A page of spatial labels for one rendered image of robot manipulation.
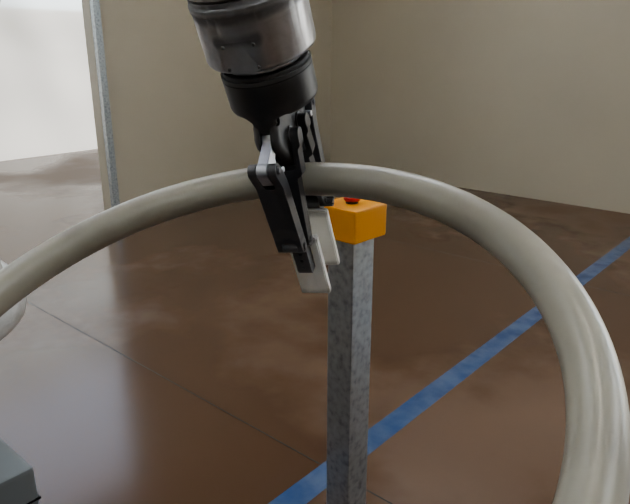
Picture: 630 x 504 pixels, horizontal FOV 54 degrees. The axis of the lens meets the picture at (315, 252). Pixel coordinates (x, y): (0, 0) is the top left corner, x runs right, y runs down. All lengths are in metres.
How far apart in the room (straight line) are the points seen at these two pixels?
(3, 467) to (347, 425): 0.85
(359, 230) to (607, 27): 5.04
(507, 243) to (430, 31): 6.58
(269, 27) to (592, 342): 0.30
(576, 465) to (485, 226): 0.19
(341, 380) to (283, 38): 1.22
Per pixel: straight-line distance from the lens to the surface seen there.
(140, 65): 5.98
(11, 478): 1.12
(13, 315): 1.21
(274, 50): 0.47
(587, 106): 6.30
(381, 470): 2.34
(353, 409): 1.63
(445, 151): 6.93
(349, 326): 1.51
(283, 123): 0.52
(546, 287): 0.40
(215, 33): 0.48
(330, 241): 0.63
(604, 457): 0.32
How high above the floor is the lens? 1.42
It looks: 18 degrees down
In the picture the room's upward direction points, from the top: straight up
